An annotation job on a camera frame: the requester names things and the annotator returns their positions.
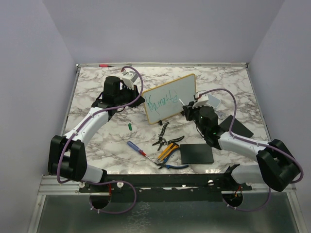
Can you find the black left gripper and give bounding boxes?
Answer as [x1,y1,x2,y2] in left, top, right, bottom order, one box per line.
[115,83,145,108]

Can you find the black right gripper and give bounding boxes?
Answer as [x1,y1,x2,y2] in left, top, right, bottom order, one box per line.
[184,101,207,135]

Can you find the yellow framed whiteboard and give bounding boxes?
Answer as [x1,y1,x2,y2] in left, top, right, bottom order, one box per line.
[142,73,196,124]

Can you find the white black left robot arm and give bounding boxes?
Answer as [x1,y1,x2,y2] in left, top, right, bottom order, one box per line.
[48,71,145,192]

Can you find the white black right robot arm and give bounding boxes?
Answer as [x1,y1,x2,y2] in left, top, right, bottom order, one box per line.
[182,101,302,192]

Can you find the white square box device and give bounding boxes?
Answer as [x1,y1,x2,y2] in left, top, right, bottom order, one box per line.
[207,94,221,109]

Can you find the yellow black utility knife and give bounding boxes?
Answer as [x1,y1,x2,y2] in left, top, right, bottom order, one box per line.
[157,143,179,162]

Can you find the black cutting pliers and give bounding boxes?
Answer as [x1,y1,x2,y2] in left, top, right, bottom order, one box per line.
[152,136,184,151]

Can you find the black rectangular pad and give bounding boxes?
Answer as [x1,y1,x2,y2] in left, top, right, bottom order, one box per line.
[179,144,214,164]

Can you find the blue red screwdriver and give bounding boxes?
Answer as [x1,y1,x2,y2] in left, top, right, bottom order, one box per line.
[127,141,156,164]

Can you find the black square pad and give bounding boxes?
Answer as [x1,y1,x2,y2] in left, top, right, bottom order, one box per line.
[219,115,254,138]

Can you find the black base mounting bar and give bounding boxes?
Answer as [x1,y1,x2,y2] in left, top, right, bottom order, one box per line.
[79,173,251,203]

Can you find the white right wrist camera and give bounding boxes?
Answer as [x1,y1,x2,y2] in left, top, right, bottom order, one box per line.
[192,92,209,109]

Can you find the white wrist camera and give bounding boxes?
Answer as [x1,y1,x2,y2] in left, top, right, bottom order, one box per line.
[121,71,138,90]
[192,92,209,109]

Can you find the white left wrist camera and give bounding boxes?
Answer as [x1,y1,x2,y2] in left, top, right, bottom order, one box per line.
[121,71,138,90]

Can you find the red marker at rail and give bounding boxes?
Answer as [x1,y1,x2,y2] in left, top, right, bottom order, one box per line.
[99,64,113,67]

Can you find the blue handled pliers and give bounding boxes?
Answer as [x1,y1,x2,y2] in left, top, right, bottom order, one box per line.
[157,149,189,169]

